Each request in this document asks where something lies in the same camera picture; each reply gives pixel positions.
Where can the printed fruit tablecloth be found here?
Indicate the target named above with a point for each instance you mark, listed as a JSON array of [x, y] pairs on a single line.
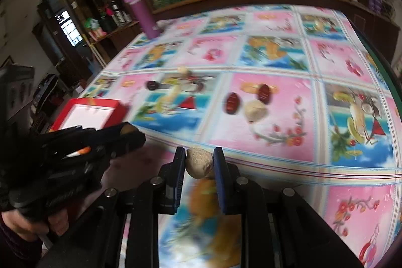
[[282, 45]]

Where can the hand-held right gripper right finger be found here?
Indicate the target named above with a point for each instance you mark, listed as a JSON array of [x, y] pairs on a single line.
[[220, 183]]

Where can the beige rough lump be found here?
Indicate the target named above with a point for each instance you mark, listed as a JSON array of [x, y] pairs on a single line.
[[256, 111], [129, 129], [199, 162]]

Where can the person's left forearm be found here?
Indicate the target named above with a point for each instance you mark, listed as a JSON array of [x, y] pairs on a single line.
[[12, 250]]

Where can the purple water bottle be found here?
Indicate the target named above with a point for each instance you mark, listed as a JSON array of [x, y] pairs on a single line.
[[141, 10]]

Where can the red dried date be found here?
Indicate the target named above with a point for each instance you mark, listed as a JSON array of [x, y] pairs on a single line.
[[233, 103], [264, 93]]

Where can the person's left hand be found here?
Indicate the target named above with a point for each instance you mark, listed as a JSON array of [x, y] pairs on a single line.
[[22, 225]]

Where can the red box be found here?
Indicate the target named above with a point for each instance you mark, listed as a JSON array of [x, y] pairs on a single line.
[[116, 111]]

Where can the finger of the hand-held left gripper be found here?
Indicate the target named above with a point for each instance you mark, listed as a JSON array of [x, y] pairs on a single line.
[[113, 130], [132, 142]]

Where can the dark brown dried date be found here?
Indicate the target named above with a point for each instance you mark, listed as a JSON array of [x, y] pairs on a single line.
[[152, 85]]

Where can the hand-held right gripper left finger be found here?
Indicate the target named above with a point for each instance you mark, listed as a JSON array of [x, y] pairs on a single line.
[[179, 177]]

